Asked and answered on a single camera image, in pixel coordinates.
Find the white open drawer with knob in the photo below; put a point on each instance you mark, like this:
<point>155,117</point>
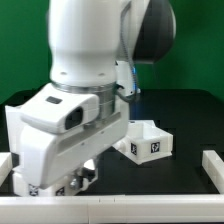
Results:
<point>145,142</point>

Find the white fence rail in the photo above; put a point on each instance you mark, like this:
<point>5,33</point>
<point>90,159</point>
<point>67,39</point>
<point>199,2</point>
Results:
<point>112,209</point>
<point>214,167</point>
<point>5,165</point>

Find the white left fence rail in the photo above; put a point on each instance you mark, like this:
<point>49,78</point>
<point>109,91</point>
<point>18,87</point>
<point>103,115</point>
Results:
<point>5,165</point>

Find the white drawer cabinet box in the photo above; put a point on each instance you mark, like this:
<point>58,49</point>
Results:
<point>14,128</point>

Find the white upside-down drawer with knob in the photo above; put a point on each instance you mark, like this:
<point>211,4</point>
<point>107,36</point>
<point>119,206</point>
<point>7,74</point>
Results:
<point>60,188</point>

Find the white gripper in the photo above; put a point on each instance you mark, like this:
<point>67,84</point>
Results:
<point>45,158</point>

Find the white front fence rail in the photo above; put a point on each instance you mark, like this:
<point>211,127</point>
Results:
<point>112,209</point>

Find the white right fence rail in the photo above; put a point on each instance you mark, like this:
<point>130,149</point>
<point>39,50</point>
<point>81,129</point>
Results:
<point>214,167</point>

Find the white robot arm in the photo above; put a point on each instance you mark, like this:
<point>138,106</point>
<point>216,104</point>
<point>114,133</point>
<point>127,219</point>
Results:
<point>88,40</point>

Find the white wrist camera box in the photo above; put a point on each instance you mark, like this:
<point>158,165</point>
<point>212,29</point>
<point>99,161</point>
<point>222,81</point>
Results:
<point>57,112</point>

